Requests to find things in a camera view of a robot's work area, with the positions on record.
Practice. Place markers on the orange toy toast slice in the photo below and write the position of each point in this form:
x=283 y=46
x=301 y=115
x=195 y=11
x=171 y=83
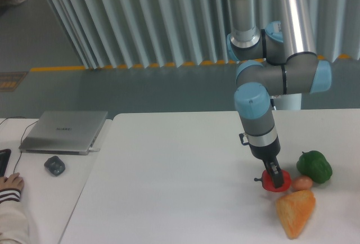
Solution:
x=294 y=210

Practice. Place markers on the red toy bell pepper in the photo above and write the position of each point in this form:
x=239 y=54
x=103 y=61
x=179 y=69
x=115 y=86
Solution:
x=268 y=185

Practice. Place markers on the brown toy egg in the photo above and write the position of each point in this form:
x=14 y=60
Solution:
x=302 y=182

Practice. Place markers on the silver closed laptop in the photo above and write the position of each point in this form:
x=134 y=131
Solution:
x=64 y=132

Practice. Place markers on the black keyboard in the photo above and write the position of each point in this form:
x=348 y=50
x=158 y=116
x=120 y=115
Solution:
x=4 y=159

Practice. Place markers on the white folding partition screen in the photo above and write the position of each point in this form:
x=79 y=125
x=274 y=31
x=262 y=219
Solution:
x=148 y=33

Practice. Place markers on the person's hand on mouse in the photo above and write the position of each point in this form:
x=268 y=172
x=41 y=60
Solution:
x=13 y=183

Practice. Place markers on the green toy bell pepper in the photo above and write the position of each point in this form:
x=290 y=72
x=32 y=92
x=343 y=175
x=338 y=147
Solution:
x=314 y=165

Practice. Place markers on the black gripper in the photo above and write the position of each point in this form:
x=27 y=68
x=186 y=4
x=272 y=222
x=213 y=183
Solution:
x=268 y=155

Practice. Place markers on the forearm in cream sleeve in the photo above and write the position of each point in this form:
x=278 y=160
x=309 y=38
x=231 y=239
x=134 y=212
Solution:
x=14 y=222

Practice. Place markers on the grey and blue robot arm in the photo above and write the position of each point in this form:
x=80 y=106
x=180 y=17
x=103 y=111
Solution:
x=278 y=60

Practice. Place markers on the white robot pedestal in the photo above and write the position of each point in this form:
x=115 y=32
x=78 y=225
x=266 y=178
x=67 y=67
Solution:
x=287 y=102

